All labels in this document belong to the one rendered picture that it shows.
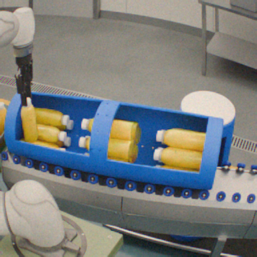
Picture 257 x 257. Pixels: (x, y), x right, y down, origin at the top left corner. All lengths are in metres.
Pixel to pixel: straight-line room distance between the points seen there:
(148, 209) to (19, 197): 0.73
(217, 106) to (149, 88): 2.04
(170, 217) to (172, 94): 2.33
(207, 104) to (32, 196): 1.13
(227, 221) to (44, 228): 0.85
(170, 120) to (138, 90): 2.25
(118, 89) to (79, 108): 2.18
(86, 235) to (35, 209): 0.30
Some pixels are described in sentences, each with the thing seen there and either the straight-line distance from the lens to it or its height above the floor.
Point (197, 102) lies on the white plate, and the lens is 2.11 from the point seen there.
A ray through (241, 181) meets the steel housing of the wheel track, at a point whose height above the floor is 0.93.
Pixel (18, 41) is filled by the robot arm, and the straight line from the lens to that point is 1.58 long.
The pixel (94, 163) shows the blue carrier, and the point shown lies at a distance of 1.71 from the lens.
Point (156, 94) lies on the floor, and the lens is 4.03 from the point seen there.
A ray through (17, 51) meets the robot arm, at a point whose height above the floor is 1.52.
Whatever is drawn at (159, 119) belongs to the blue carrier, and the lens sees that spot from 1.86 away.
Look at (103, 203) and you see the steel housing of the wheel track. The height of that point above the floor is 0.86.
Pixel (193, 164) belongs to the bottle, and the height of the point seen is 1.10.
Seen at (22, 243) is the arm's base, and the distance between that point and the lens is 1.45.
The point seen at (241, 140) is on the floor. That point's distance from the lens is 3.63.
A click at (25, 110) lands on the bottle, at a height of 1.23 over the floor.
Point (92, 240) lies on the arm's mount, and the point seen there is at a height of 1.06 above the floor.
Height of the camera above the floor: 2.21
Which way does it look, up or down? 37 degrees down
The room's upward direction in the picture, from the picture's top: straight up
